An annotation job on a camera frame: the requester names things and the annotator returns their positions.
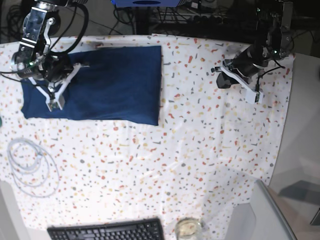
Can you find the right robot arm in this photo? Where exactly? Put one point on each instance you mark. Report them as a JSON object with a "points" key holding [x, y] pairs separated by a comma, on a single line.
{"points": [[41, 22]]}

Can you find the black computer keyboard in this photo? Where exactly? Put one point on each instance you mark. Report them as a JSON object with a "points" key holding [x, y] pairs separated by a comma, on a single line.
{"points": [[146, 229]]}

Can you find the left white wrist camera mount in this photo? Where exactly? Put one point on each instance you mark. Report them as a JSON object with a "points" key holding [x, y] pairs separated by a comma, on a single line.
{"points": [[229, 74]]}

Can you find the red lit power strip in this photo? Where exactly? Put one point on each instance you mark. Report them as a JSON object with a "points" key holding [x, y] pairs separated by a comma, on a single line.
{"points": [[214, 20]]}

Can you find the dark blue t-shirt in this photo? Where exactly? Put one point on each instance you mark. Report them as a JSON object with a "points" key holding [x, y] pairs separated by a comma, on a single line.
{"points": [[121, 83]]}

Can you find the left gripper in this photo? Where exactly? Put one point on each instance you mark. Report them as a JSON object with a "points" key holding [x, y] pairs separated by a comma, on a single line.
{"points": [[249, 62]]}

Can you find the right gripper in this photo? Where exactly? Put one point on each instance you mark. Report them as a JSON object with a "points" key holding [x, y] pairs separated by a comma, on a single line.
{"points": [[41, 69]]}

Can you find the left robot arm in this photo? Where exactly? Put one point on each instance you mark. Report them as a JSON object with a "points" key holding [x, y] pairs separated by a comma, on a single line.
{"points": [[272, 43]]}

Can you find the terrazzo patterned tablecloth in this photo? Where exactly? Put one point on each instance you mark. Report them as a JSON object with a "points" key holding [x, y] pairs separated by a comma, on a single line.
{"points": [[201, 161]]}

